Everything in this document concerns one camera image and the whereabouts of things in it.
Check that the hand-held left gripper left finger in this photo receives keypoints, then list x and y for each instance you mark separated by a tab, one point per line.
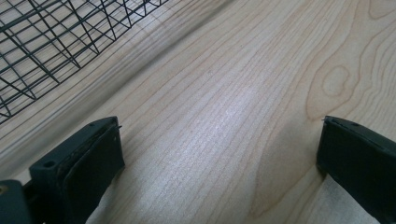
90	168

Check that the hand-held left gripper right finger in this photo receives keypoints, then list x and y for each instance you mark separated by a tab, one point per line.
358	155

